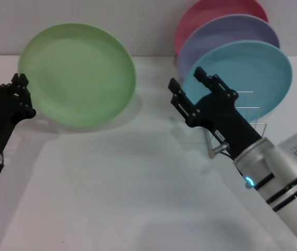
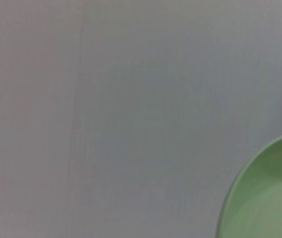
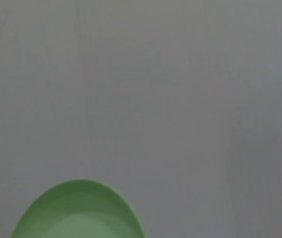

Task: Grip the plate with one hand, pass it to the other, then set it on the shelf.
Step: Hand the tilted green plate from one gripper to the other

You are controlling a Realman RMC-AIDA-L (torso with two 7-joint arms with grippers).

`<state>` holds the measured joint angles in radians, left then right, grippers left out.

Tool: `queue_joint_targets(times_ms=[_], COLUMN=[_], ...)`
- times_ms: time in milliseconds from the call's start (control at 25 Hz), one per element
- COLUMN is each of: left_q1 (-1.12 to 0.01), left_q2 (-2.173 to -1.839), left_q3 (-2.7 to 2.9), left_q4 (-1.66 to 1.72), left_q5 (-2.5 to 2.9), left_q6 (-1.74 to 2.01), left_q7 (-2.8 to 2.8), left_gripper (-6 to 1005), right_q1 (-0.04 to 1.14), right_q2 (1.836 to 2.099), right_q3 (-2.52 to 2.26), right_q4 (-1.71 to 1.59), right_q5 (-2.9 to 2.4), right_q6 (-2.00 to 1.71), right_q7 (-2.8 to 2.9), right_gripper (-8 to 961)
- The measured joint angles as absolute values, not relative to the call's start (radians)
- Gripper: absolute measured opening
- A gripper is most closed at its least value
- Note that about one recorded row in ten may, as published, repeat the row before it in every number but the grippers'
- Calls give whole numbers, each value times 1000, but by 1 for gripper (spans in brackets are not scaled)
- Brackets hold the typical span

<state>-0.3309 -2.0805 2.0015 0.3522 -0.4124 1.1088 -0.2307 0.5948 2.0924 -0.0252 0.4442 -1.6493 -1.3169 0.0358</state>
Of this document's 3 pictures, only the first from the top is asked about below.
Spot light blue round plate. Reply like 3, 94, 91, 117
181, 40, 293, 118

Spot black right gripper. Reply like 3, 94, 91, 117
168, 67, 261, 159

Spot metal wire plate rack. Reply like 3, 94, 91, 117
204, 90, 267, 159

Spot green round plate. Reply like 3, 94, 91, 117
17, 22, 138, 128

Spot purple round plate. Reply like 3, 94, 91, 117
177, 14, 280, 79

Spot pink round plate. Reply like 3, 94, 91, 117
174, 0, 269, 60

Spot right arm cable with connector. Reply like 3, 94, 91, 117
208, 142, 235, 160

